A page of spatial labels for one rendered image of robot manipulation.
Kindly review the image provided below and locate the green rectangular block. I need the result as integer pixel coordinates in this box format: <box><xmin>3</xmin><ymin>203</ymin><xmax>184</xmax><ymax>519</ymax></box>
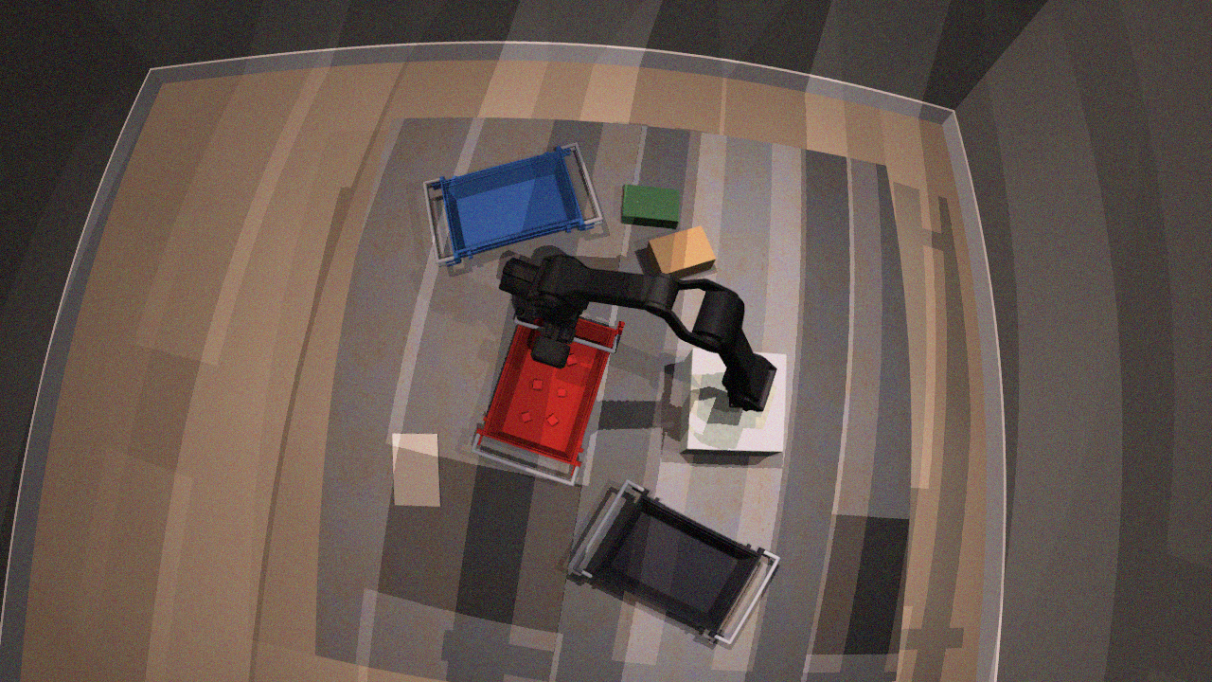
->
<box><xmin>622</xmin><ymin>185</ymin><xmax>680</xmax><ymax>229</ymax></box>

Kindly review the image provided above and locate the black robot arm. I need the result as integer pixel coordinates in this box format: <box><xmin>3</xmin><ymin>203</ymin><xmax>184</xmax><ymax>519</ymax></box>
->
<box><xmin>499</xmin><ymin>254</ymin><xmax>777</xmax><ymax>412</ymax></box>

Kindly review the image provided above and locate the tan rectangular block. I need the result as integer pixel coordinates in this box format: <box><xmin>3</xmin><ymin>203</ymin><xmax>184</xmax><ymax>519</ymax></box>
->
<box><xmin>646</xmin><ymin>225</ymin><xmax>715</xmax><ymax>279</ymax></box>

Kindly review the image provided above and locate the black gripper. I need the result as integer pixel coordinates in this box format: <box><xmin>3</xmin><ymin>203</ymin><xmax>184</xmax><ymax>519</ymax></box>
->
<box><xmin>531</xmin><ymin>308</ymin><xmax>583</xmax><ymax>369</ymax></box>

